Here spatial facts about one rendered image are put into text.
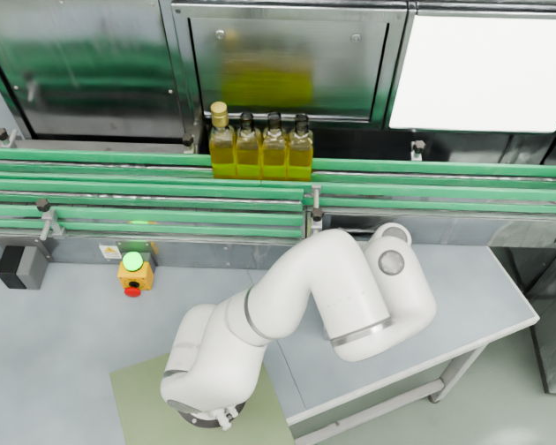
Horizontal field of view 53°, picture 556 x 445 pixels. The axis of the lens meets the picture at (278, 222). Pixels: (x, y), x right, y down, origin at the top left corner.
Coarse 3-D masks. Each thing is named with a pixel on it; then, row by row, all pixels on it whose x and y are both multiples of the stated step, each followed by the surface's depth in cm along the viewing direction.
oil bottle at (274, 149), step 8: (264, 136) 121; (272, 136) 120; (280, 136) 120; (264, 144) 121; (272, 144) 120; (280, 144) 120; (264, 152) 122; (272, 152) 122; (280, 152) 122; (264, 160) 125; (272, 160) 124; (280, 160) 124; (264, 168) 127; (272, 168) 127; (280, 168) 127; (264, 176) 129; (272, 176) 129; (280, 176) 129
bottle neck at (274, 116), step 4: (272, 112) 117; (276, 112) 117; (268, 116) 117; (272, 116) 118; (276, 116) 118; (280, 116) 117; (268, 120) 117; (272, 120) 116; (276, 120) 116; (280, 120) 117; (268, 124) 118; (272, 124) 117; (276, 124) 117; (280, 124) 118; (268, 128) 119; (272, 128) 118; (276, 128) 118; (280, 128) 119; (268, 132) 120; (272, 132) 119; (276, 132) 119; (280, 132) 120
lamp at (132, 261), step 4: (132, 252) 132; (124, 256) 131; (128, 256) 131; (132, 256) 131; (136, 256) 131; (140, 256) 132; (124, 260) 130; (128, 260) 130; (132, 260) 130; (136, 260) 130; (140, 260) 131; (124, 264) 130; (128, 264) 130; (132, 264) 130; (136, 264) 130; (140, 264) 132; (128, 268) 131; (132, 268) 131; (136, 268) 131
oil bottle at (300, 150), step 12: (312, 132) 123; (288, 144) 121; (300, 144) 120; (312, 144) 121; (288, 156) 123; (300, 156) 123; (288, 168) 126; (300, 168) 126; (288, 180) 130; (300, 180) 130
